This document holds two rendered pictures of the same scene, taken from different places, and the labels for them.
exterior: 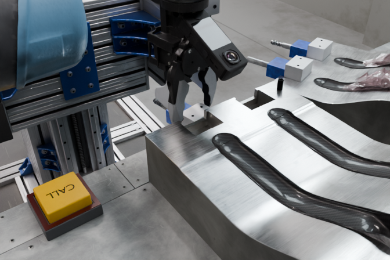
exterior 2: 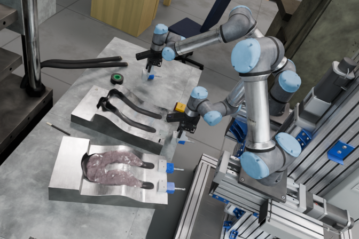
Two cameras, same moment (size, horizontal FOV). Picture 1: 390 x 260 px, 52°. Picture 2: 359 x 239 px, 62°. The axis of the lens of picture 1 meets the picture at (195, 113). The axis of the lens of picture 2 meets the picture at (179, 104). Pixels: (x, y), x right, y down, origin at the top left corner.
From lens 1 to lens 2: 1.72 m
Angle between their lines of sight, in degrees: 89
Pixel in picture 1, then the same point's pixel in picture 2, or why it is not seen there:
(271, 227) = (137, 100)
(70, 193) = (179, 106)
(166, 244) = not seen: hidden behind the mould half
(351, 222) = (125, 100)
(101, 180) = not seen: hidden behind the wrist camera
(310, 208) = (133, 106)
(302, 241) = (131, 95)
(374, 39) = not seen: outside the picture
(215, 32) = (178, 116)
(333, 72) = (150, 174)
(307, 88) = (154, 159)
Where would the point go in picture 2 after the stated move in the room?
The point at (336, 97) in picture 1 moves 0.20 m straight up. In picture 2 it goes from (143, 157) to (151, 131)
